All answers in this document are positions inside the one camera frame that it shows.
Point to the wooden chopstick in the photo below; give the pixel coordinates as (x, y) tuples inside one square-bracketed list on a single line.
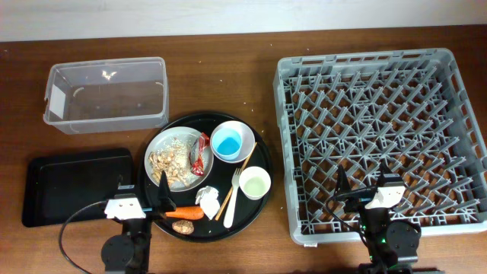
[(234, 182)]

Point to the red foil snack wrapper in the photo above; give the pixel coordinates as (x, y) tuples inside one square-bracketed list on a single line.
[(195, 154)]

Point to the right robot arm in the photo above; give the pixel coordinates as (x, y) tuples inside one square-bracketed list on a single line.
[(392, 245)]

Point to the black rectangular tray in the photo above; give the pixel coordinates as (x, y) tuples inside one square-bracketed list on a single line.
[(58, 186)]

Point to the brown walnut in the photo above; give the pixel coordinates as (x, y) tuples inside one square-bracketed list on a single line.
[(183, 227)]

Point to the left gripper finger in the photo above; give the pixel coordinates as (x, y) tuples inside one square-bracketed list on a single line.
[(119, 181), (166, 203)]

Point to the white cup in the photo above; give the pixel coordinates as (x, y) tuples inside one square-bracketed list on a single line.
[(255, 182)]

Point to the grey dishwasher rack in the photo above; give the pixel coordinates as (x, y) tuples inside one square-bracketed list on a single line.
[(408, 107)]

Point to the grey plate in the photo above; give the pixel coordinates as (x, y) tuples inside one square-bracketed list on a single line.
[(185, 134)]

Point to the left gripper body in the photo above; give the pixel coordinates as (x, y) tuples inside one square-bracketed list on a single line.
[(147, 211)]

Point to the white plastic fork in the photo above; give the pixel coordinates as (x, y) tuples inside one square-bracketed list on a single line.
[(229, 215)]

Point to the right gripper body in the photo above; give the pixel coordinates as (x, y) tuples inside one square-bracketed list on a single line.
[(358, 201)]

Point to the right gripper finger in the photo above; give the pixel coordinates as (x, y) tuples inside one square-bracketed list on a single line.
[(342, 185), (385, 172)]

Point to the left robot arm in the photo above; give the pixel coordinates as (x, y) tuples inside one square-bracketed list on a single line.
[(129, 251)]

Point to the white tissue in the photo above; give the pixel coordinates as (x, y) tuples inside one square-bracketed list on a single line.
[(207, 199)]

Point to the clear plastic bin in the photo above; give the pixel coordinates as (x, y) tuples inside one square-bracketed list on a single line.
[(107, 95)]

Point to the black round tray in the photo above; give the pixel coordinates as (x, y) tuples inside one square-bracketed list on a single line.
[(219, 177)]

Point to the pile of peanut shells and rice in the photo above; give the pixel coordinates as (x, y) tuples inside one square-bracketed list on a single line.
[(173, 159)]

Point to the blue cup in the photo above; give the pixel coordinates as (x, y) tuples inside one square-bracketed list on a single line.
[(226, 143)]

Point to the orange carrot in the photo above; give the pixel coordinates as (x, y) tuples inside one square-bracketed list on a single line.
[(188, 213)]

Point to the pink bowl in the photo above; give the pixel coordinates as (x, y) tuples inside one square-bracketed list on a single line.
[(246, 134)]

